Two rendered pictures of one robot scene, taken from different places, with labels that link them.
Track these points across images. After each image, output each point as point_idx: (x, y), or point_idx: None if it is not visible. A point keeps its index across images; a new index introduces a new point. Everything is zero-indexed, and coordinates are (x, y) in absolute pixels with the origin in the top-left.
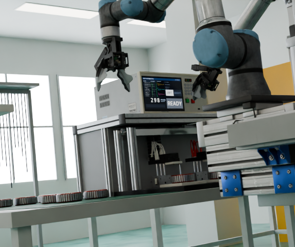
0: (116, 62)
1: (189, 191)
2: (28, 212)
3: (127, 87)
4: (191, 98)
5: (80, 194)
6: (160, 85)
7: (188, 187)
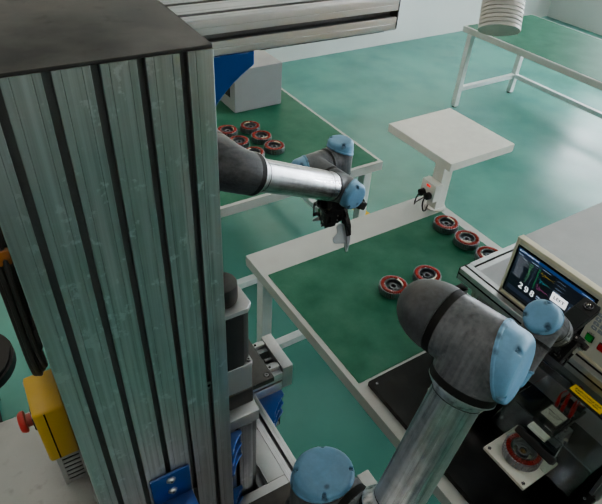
0: (317, 215)
1: (355, 388)
2: (252, 265)
3: (344, 245)
4: (601, 342)
5: (386, 293)
6: (547, 278)
7: (372, 388)
